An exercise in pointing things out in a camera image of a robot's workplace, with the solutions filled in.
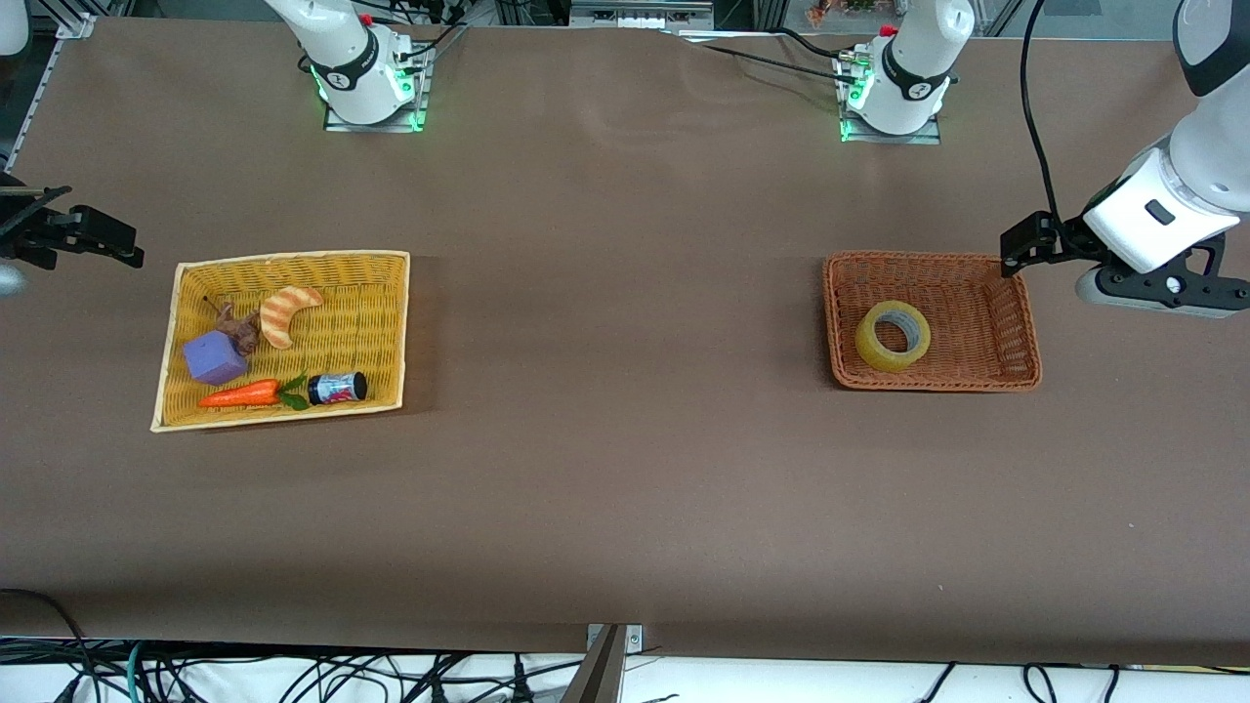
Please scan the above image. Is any clear packing tape roll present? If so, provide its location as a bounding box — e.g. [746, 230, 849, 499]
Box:
[854, 300, 933, 374]

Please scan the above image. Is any brown wicker basket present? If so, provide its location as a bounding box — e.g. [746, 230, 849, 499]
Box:
[822, 251, 1043, 393]

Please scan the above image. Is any purple foam cube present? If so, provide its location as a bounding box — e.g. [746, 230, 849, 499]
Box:
[183, 331, 250, 387]

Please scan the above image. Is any brown toy lion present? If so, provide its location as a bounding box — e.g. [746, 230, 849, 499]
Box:
[202, 296, 263, 354]

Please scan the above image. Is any toy croissant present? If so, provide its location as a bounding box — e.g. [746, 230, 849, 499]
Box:
[259, 285, 325, 351]

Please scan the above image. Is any orange toy carrot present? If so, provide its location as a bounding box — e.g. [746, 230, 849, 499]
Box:
[198, 374, 311, 411]

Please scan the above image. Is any small dark can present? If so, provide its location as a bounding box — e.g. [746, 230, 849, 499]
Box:
[307, 371, 369, 406]

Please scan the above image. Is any yellow wicker basket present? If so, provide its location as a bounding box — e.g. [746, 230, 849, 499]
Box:
[149, 251, 411, 434]

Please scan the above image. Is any grey metal box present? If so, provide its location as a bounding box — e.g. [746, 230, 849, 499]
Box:
[566, 0, 716, 30]

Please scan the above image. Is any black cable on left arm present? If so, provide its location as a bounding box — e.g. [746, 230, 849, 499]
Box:
[1020, 0, 1067, 222]

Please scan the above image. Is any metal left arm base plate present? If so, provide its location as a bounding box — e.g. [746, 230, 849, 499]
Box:
[840, 54, 944, 145]

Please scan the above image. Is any aluminium side rail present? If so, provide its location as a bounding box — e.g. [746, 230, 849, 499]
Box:
[0, 5, 99, 175]

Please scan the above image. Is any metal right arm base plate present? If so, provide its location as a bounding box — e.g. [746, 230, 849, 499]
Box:
[322, 44, 431, 133]

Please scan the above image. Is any black cable along table edge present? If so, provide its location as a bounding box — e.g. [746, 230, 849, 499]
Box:
[684, 29, 860, 84]

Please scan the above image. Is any black looping floor cable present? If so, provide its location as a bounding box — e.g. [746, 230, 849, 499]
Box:
[0, 588, 101, 689]

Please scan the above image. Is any metal table clamp bracket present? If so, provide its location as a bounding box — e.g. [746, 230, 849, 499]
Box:
[562, 623, 646, 703]

